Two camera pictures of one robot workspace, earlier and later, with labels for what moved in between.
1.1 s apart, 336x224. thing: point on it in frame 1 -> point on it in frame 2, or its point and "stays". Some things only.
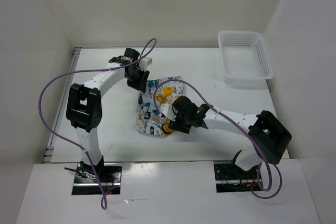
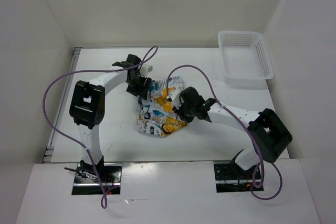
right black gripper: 176,125 -> 179,113
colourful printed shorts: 151,120 stays
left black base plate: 111,180 stays
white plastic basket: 244,57 stays
